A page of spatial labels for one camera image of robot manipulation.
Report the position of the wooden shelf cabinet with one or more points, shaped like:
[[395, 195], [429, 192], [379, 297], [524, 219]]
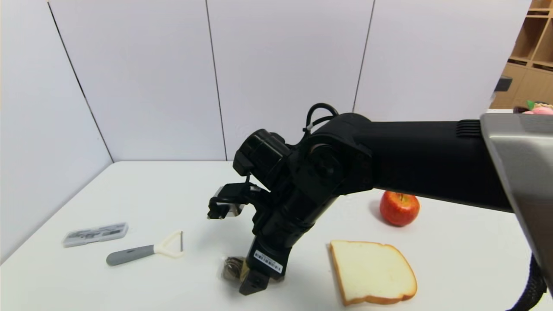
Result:
[[529, 82]]

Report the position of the white bread slice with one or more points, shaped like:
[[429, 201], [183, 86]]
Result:
[[371, 272]]

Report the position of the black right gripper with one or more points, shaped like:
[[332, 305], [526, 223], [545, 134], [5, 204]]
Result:
[[267, 261]]

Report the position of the red apple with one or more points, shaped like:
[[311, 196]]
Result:
[[399, 209]]

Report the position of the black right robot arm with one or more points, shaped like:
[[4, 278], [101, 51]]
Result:
[[410, 160]]

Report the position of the green plush leaf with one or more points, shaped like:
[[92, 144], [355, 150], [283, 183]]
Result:
[[529, 104]]

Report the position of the pink plush peach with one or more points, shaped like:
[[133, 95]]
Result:
[[542, 110]]

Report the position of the clear plastic flat case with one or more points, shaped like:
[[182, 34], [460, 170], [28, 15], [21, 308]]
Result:
[[95, 234]]

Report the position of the clear chocolate pack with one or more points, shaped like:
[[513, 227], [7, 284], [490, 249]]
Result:
[[233, 268]]

